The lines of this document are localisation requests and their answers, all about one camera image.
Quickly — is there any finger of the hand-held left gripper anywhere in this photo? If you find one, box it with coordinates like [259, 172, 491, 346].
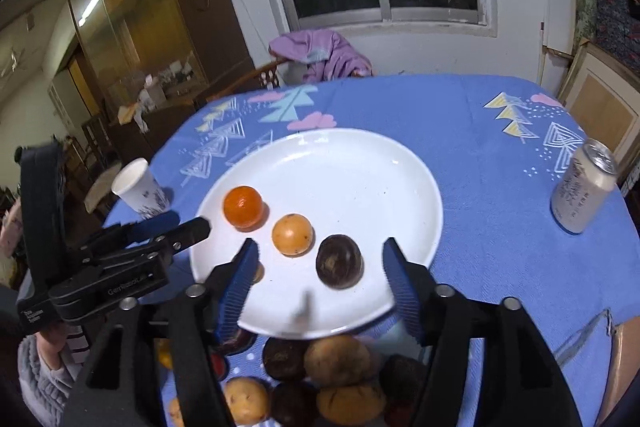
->
[75, 209, 181, 260]
[92, 216, 211, 269]

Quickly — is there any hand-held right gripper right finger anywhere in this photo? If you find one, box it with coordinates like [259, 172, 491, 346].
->
[383, 237, 584, 427]

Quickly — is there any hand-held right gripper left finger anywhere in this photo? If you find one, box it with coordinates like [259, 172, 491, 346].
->
[60, 238, 261, 427]

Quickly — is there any dark purple plum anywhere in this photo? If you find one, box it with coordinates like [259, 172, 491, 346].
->
[215, 327, 257, 356]
[270, 381, 318, 427]

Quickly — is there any dark brown passion fruit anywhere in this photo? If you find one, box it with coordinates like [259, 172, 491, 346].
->
[380, 353, 426, 408]
[262, 337, 307, 382]
[316, 234, 364, 290]

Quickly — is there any yellow-orange round fruit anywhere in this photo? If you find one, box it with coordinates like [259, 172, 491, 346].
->
[271, 213, 315, 257]

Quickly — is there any tan round fruit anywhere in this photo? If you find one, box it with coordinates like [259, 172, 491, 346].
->
[304, 334, 372, 389]
[223, 377, 271, 426]
[316, 384, 387, 426]

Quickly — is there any white plate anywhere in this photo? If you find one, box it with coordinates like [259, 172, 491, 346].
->
[189, 128, 444, 341]

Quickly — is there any person's left forearm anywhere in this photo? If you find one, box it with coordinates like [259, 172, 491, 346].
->
[16, 322, 96, 427]

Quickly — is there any white paper cup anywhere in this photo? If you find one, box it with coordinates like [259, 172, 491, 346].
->
[111, 158, 171, 220]

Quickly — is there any wooden chair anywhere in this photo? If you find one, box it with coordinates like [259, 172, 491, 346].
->
[207, 59, 286, 102]

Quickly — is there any clear plastic bag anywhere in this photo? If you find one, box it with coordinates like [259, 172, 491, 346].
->
[555, 307, 640, 427]

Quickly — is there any white beverage can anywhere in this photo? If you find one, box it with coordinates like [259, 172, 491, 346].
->
[550, 138, 620, 235]

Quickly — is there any wooden glass-door cabinet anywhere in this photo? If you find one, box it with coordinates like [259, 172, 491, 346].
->
[65, 0, 256, 108]

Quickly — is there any purple jacket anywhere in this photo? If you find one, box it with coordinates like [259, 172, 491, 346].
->
[268, 28, 373, 84]

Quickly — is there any cream framed panel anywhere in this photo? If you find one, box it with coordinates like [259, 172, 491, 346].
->
[557, 42, 640, 168]

